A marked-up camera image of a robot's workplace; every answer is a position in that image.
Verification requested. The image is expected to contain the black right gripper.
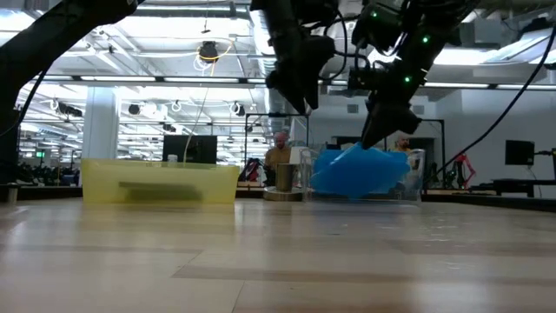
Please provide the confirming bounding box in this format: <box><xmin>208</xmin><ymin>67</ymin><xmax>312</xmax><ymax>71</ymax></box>
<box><xmin>360</xmin><ymin>85</ymin><xmax>426</xmax><ymax>151</ymax></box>

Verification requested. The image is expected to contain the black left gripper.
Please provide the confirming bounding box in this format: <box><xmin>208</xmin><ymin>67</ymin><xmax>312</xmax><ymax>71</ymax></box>
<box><xmin>260</xmin><ymin>12</ymin><xmax>323</xmax><ymax>116</ymax></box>

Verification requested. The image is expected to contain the white box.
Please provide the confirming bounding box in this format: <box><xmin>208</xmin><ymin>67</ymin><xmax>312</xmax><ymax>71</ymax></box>
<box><xmin>289</xmin><ymin>146</ymin><xmax>308</xmax><ymax>165</ymax></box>

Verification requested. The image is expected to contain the clear plastic bin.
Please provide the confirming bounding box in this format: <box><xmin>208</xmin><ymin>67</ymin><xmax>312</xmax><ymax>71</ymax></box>
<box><xmin>300</xmin><ymin>145</ymin><xmax>427</xmax><ymax>203</ymax></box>

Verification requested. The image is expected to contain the red lamp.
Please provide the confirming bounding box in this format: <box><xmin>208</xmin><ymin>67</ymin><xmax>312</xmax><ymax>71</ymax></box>
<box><xmin>451</xmin><ymin>151</ymin><xmax>478</xmax><ymax>190</ymax></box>

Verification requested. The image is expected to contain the red black backpack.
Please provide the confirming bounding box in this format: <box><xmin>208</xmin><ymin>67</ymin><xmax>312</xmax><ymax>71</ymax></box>
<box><xmin>241</xmin><ymin>156</ymin><xmax>265</xmax><ymax>183</ymax></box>

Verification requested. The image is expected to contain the black ceiling device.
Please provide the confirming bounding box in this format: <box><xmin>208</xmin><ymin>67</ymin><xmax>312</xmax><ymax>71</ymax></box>
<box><xmin>197</xmin><ymin>40</ymin><xmax>222</xmax><ymax>65</ymax></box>

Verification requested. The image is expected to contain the ceiling light strip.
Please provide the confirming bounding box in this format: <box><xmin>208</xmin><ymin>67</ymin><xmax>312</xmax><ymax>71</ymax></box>
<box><xmin>423</xmin><ymin>80</ymin><xmax>556</xmax><ymax>91</ymax></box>
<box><xmin>25</xmin><ymin>73</ymin><xmax>257</xmax><ymax>90</ymax></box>

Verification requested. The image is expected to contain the black monitor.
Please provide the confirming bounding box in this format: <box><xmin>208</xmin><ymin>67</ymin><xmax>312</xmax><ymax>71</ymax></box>
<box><xmin>162</xmin><ymin>134</ymin><xmax>218</xmax><ymax>165</ymax></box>
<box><xmin>505</xmin><ymin>139</ymin><xmax>536</xmax><ymax>166</ymax></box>

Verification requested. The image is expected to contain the black desk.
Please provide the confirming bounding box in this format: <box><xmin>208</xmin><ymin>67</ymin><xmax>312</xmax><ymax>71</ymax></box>
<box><xmin>468</xmin><ymin>177</ymin><xmax>556</xmax><ymax>199</ymax></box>

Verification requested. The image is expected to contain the white column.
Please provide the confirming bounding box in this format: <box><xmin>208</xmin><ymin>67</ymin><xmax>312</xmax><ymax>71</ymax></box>
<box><xmin>81</xmin><ymin>86</ymin><xmax>120</xmax><ymax>161</ymax></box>

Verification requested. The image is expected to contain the yellow translucent bin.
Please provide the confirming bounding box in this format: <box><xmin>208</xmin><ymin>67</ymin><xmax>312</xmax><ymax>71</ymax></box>
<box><xmin>80</xmin><ymin>158</ymin><xmax>242</xmax><ymax>205</ymax></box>

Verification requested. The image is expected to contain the black rig frame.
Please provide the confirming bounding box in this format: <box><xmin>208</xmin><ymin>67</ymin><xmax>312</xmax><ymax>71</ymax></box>
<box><xmin>244</xmin><ymin>110</ymin><xmax>311</xmax><ymax>183</ymax></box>

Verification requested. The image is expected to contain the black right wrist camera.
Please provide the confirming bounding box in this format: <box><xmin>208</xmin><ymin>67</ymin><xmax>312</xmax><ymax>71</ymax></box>
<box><xmin>347</xmin><ymin>64</ymin><xmax>379</xmax><ymax>92</ymax></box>

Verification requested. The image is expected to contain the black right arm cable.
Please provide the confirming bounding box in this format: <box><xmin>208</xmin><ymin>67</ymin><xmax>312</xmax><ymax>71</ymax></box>
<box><xmin>427</xmin><ymin>25</ymin><xmax>556</xmax><ymax>177</ymax></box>

